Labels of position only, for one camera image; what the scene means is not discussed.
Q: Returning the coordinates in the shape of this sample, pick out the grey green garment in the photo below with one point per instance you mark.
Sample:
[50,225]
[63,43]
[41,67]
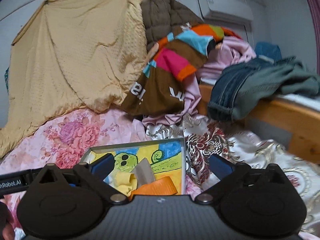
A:
[282,77]

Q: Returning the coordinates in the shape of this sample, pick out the beige dotted blanket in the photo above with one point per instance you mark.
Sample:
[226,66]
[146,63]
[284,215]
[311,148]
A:
[72,54]

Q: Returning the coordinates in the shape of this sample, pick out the cream maroon patterned bedsheet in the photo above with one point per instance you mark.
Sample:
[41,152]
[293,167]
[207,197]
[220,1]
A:
[204,137]

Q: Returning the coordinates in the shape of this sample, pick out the colourful brown striped garment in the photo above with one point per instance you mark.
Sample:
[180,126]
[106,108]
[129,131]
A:
[159,89]

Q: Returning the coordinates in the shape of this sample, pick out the brown quilted jacket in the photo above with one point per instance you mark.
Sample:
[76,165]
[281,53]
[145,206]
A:
[161,16]

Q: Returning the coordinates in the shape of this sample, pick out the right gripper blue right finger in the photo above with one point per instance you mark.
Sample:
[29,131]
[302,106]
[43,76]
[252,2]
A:
[220,166]

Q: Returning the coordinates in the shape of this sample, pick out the blue denim jeans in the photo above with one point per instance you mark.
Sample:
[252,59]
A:
[225,90]

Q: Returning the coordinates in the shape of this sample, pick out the lilac pink garment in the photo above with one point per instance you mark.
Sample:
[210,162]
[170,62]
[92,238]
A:
[232,51]

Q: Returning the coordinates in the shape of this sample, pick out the person left hand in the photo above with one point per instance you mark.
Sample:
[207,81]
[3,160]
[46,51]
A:
[7,230]

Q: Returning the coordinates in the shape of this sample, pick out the cartoon picture tray box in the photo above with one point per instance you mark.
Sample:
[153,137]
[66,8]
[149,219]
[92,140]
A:
[165,157]

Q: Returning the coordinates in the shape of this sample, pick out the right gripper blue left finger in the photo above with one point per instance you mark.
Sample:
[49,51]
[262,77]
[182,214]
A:
[103,166]

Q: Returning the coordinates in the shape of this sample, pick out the wooden bed frame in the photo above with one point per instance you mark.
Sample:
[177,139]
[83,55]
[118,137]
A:
[301,122]

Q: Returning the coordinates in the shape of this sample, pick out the white wall air conditioner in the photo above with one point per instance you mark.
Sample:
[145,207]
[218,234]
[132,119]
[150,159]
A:
[232,11]

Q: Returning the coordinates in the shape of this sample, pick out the yellow small cloth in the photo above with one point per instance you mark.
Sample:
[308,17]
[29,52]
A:
[124,182]

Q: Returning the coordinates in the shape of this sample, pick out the orange cloth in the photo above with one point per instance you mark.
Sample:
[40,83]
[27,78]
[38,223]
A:
[161,187]

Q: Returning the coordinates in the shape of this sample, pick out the grey cloth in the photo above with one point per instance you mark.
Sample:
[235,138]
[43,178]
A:
[143,173]

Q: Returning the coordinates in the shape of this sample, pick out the pink floral quilt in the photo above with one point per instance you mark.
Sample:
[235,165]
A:
[65,140]

